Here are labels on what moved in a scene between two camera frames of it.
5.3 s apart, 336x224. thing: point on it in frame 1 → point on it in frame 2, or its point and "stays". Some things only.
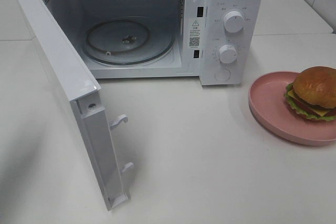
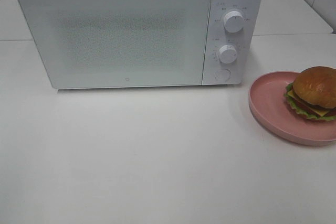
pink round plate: (268, 104) stays
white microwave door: (82, 89) → (121, 36)
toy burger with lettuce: (312, 94) stays
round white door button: (223, 75) stays
